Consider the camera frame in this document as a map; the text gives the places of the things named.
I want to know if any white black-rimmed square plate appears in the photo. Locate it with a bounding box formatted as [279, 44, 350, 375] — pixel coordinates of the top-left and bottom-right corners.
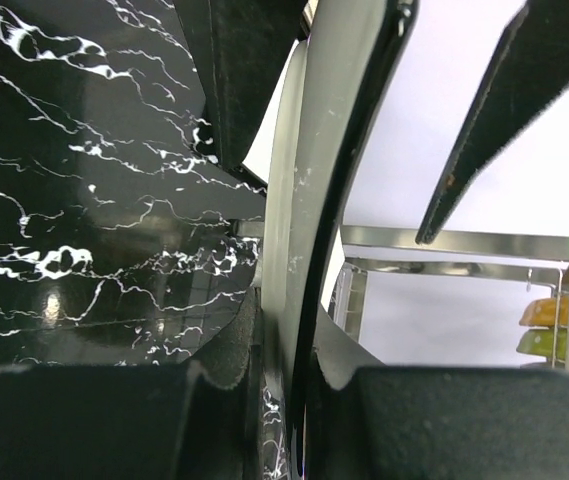
[261, 1, 418, 478]

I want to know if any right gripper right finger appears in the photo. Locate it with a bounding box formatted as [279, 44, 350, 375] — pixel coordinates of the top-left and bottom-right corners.
[308, 312, 569, 479]

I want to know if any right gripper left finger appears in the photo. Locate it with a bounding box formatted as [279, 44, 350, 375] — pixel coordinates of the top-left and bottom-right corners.
[0, 290, 262, 479]

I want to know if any steel two-tier dish rack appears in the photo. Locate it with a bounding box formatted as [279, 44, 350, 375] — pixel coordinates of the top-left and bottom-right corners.
[223, 219, 569, 371]

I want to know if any orange octagonal plate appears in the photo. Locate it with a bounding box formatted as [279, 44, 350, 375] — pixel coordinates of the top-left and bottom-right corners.
[519, 296, 569, 327]

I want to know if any green dotted plate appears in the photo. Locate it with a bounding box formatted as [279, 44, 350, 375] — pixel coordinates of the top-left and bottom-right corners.
[516, 328, 568, 361]

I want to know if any black marble pattern mat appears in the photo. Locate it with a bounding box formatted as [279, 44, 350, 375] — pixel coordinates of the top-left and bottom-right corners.
[0, 1, 265, 365]

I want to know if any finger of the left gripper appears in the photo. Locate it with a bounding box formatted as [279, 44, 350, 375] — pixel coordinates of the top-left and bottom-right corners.
[415, 1, 569, 244]
[174, 0, 306, 170]

